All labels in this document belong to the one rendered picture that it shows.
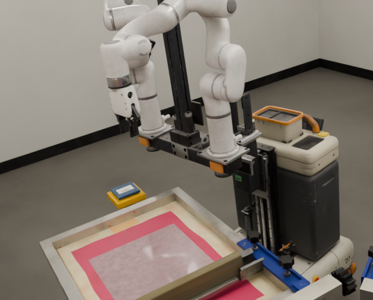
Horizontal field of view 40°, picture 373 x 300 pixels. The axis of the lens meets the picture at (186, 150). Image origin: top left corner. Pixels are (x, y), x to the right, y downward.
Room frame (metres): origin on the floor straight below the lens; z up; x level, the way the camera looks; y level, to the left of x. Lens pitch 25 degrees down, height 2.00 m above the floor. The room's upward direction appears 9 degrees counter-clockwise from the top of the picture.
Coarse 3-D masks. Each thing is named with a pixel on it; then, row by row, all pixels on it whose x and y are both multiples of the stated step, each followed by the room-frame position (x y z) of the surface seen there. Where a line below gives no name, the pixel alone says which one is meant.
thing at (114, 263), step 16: (96, 240) 1.58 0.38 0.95; (112, 240) 1.56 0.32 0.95; (128, 240) 1.55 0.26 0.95; (80, 256) 1.50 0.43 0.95; (96, 256) 1.48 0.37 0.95; (112, 256) 1.47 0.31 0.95; (128, 256) 1.45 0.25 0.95; (144, 256) 1.44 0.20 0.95; (96, 272) 1.39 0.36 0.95; (112, 272) 1.38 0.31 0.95; (128, 272) 1.36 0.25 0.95; (144, 272) 1.35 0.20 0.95; (96, 288) 1.31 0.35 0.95; (112, 288) 1.30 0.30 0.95; (128, 288) 1.28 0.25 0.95; (144, 288) 1.27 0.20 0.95
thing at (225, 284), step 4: (228, 280) 1.20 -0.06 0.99; (232, 280) 1.19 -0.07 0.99; (236, 280) 1.20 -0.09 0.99; (220, 284) 1.19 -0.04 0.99; (224, 284) 1.18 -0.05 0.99; (228, 284) 1.19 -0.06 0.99; (212, 288) 1.17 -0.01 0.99; (216, 288) 1.17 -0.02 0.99; (220, 288) 1.17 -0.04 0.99; (204, 292) 1.16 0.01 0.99; (208, 292) 1.16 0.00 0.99; (212, 292) 1.16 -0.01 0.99; (196, 296) 1.15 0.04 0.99; (200, 296) 1.15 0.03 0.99; (204, 296) 1.15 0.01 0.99
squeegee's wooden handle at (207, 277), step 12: (216, 264) 1.20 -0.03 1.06; (228, 264) 1.20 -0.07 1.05; (240, 264) 1.22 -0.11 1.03; (192, 276) 1.16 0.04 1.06; (204, 276) 1.17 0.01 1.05; (216, 276) 1.18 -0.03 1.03; (228, 276) 1.20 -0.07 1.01; (168, 288) 1.13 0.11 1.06; (180, 288) 1.13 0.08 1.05; (192, 288) 1.15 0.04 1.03; (204, 288) 1.17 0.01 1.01
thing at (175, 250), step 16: (144, 224) 1.63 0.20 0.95; (160, 224) 1.62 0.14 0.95; (176, 224) 1.60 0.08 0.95; (144, 240) 1.53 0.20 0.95; (160, 240) 1.51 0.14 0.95; (176, 240) 1.50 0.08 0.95; (192, 240) 1.48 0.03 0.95; (160, 256) 1.42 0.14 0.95; (176, 256) 1.41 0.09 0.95; (192, 256) 1.39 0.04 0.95; (208, 256) 1.38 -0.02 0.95; (160, 272) 1.34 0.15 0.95; (176, 272) 1.32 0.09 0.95; (224, 288) 1.21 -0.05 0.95; (240, 288) 1.20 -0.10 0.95
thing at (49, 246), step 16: (176, 192) 1.78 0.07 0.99; (128, 208) 1.71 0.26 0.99; (144, 208) 1.72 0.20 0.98; (192, 208) 1.64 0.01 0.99; (96, 224) 1.63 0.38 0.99; (112, 224) 1.66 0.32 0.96; (208, 224) 1.54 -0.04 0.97; (224, 224) 1.50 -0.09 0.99; (48, 240) 1.57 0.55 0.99; (64, 240) 1.58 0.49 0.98; (224, 240) 1.44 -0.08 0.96; (48, 256) 1.48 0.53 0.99; (64, 272) 1.37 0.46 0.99; (64, 288) 1.29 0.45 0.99; (288, 288) 1.13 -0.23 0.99
